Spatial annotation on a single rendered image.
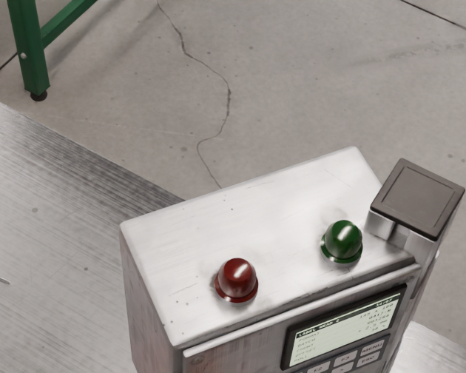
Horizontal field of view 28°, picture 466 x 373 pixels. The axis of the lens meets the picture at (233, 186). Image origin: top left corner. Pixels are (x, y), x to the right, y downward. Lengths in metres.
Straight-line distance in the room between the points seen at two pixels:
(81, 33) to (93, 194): 1.45
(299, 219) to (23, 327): 0.75
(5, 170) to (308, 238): 0.91
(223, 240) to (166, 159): 1.91
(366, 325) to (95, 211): 0.82
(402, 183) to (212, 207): 0.12
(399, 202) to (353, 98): 2.09
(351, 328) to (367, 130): 2.00
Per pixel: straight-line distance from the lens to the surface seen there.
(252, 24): 2.82
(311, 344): 0.59
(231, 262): 0.54
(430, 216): 0.57
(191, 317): 0.54
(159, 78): 2.66
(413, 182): 0.58
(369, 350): 0.66
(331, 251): 0.56
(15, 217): 1.38
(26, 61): 2.51
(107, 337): 1.26
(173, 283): 0.55
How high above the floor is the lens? 1.95
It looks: 54 degrees down
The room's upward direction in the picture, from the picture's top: 4 degrees clockwise
